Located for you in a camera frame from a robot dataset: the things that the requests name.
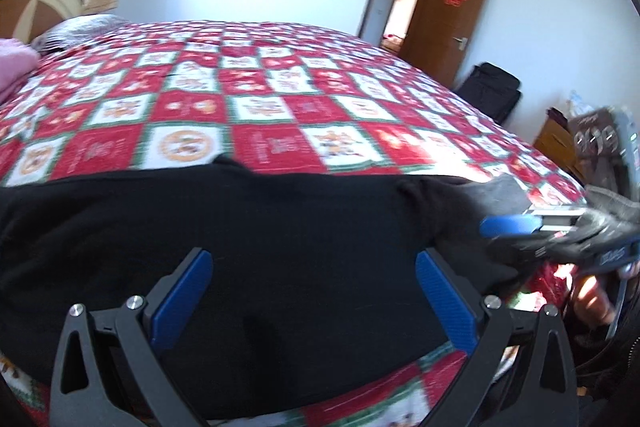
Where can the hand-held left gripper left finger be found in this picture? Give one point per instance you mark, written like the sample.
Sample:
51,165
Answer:
180,302

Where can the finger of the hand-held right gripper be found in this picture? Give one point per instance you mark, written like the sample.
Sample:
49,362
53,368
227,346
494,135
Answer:
545,247
505,226

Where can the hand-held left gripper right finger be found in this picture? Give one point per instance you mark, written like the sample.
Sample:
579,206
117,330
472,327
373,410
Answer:
445,302

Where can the black pants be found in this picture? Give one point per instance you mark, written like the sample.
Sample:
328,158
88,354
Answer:
275,257

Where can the wooden cabinet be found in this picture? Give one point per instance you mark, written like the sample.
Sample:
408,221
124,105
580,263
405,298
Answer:
557,147

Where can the black suitcase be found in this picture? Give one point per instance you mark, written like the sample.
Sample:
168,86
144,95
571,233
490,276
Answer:
490,92

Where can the brown wooden door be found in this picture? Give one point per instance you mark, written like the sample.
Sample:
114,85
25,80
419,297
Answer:
440,27

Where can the red checkered printed quilt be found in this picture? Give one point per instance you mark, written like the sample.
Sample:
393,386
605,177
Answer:
280,107

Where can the pink folded blanket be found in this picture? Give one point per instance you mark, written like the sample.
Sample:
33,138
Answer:
12,67

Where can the striped pillow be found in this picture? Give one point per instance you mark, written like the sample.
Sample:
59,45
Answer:
80,29

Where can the cream and wood headboard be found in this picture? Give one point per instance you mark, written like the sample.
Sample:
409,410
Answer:
30,2

